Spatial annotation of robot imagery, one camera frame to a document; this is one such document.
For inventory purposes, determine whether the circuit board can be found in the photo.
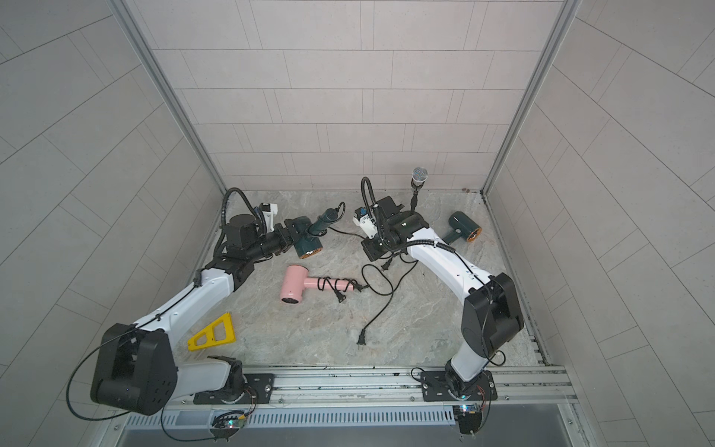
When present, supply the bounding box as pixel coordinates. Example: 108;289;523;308
452;405;483;435
212;410;249;431

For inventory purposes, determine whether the right circuit board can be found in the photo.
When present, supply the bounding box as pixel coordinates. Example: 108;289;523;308
452;405;483;435

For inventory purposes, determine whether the green dryer cord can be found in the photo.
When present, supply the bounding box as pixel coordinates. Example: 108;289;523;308
356;245;426;346
327;202;403;297

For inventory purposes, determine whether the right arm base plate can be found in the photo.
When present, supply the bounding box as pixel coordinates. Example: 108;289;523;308
416;370;498;402

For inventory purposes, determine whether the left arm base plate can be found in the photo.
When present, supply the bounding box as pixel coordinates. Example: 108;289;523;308
193;374;276;405

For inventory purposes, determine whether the aluminium rail frame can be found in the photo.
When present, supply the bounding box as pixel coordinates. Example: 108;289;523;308
108;365;579;415

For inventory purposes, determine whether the microphone on black stand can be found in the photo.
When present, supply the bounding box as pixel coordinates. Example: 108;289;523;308
410;167;428;213

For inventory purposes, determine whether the pink hair dryer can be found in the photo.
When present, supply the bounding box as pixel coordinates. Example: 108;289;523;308
279;264;359;305

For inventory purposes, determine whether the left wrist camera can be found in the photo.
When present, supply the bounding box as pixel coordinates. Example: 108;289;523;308
260;202;277;233

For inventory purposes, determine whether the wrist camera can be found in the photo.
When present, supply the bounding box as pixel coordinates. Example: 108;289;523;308
260;202;277;233
353;207;377;240

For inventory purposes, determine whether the yellow triangular plastic piece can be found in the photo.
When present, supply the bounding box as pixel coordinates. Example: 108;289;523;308
187;312;236;352

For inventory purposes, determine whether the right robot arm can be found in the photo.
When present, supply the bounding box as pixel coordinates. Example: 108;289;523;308
353;196;525;400

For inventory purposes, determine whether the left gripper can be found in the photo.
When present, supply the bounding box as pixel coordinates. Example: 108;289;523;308
245;222;311;264

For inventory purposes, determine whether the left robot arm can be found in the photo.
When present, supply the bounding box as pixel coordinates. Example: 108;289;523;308
89;214;311;415

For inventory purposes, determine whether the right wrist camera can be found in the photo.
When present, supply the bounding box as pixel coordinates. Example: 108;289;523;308
353;207;377;240

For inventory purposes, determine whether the left circuit board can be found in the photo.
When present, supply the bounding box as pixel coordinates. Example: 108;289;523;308
212;410;249;431

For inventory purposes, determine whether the green hair dryer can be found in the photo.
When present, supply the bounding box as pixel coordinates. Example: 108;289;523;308
442;212;482;244
292;208;341;259

